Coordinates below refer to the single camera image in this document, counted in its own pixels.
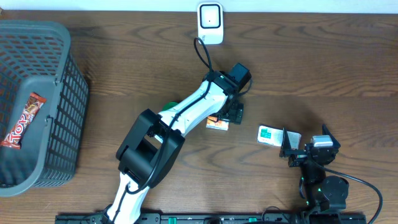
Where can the orange white snack packet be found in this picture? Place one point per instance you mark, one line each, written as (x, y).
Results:
(215, 123)

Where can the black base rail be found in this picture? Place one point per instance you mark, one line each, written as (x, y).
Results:
(156, 218)

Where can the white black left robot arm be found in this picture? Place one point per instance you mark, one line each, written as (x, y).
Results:
(154, 141)

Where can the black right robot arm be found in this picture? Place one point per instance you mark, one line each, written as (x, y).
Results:
(325, 195)

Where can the red Top chocolate bar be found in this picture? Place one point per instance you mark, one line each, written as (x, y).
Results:
(32, 107)

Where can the grey plastic shopping basket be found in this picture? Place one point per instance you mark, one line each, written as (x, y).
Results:
(36, 57)

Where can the green lid white jar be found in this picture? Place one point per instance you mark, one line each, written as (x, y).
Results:
(169, 105)

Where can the white barcode scanner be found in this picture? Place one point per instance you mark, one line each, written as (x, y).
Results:
(210, 23)

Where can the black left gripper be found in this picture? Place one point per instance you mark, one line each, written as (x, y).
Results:
(236, 112)

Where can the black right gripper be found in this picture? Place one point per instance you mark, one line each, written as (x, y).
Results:
(286, 147)

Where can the white green carton box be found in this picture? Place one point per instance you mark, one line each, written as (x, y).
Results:
(274, 137)

